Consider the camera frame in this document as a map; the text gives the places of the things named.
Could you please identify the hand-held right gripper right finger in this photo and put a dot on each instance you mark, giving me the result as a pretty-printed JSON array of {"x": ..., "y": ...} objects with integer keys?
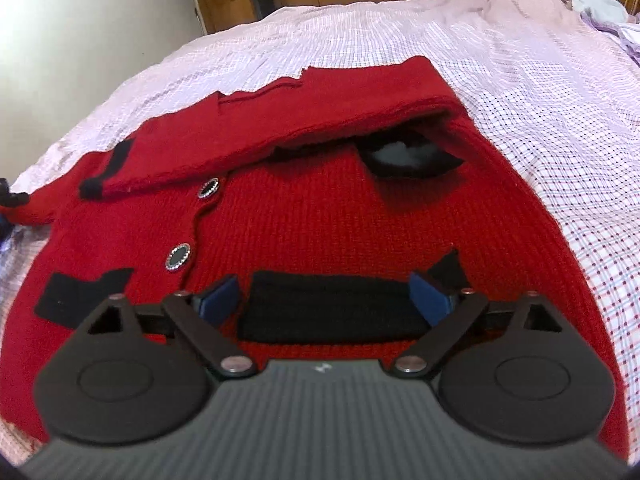
[{"x": 428, "y": 299}]

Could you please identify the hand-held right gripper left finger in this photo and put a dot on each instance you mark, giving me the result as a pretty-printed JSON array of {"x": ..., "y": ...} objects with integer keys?
[{"x": 220, "y": 302}]

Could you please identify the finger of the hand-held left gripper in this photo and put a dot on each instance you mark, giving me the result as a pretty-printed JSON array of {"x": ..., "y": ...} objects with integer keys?
[{"x": 14, "y": 194}]

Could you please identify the red knitted cardigan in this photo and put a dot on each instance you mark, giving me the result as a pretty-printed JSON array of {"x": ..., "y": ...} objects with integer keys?
[{"x": 310, "y": 210}]

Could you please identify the pink checked bed sheet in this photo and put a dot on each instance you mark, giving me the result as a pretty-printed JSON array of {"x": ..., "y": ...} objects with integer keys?
[{"x": 500, "y": 85}]

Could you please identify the wooden cupboard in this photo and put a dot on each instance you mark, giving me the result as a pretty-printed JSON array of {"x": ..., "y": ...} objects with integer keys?
[{"x": 232, "y": 12}]

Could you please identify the purple cloth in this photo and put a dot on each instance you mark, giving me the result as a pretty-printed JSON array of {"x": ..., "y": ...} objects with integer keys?
[{"x": 627, "y": 40}]

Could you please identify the white and blue cloth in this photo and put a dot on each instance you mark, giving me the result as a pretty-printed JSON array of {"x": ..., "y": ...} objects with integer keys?
[{"x": 597, "y": 2}]

